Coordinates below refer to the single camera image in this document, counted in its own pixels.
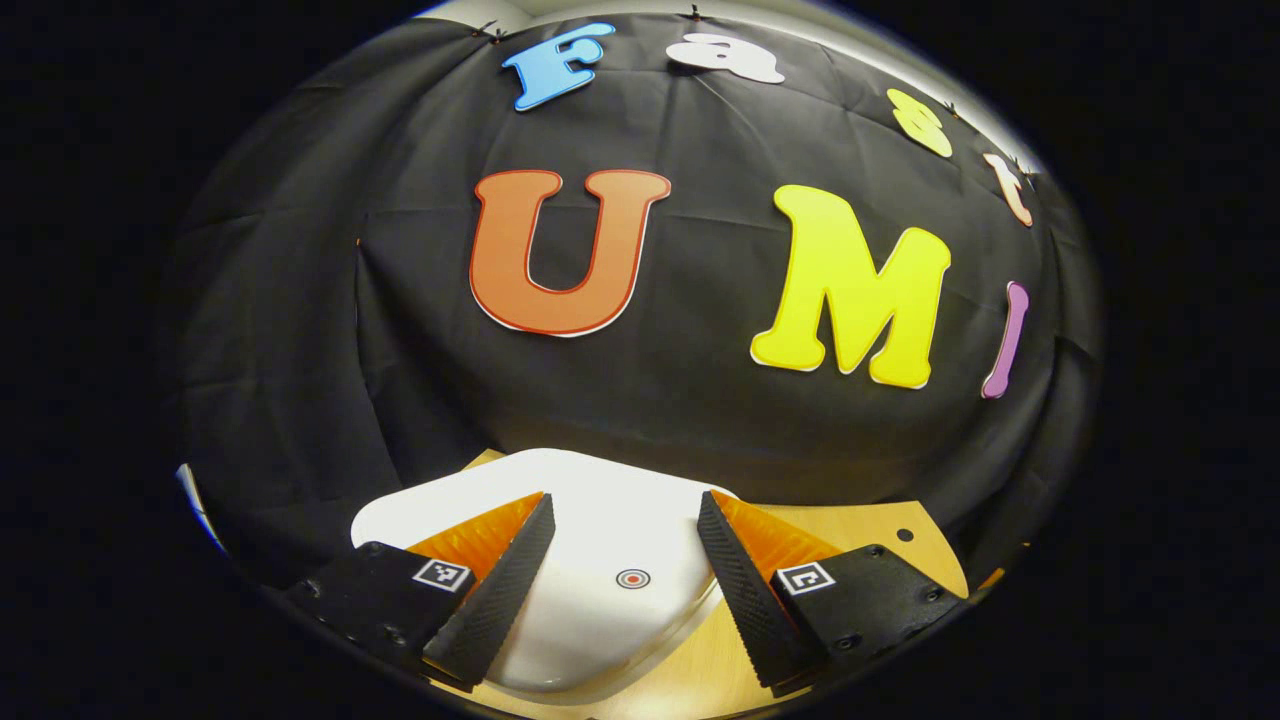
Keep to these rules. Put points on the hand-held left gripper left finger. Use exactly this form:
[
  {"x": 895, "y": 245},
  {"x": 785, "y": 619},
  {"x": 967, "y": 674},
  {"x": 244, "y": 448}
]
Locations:
[{"x": 500, "y": 600}]

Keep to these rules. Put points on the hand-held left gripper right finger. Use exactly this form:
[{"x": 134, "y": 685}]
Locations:
[{"x": 750, "y": 600}]

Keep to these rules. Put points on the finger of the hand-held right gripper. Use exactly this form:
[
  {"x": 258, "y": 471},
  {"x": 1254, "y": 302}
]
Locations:
[{"x": 992, "y": 579}]

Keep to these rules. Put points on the white desktop garbage bin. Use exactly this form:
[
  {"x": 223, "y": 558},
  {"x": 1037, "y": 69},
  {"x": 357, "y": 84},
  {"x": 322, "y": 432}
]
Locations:
[{"x": 620, "y": 520}]

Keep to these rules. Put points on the wooden desktop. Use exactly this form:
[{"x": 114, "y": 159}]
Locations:
[{"x": 935, "y": 555}]

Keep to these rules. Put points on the black backdrop cloth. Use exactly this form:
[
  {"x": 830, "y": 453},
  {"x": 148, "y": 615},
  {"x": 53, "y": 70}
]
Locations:
[{"x": 680, "y": 400}]

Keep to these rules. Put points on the white paper sheet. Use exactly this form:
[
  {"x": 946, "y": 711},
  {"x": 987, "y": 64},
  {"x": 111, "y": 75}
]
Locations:
[{"x": 200, "y": 505}]

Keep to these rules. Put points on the row of black cloth clips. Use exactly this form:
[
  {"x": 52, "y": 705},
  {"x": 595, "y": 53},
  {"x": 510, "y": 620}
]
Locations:
[{"x": 693, "y": 12}]

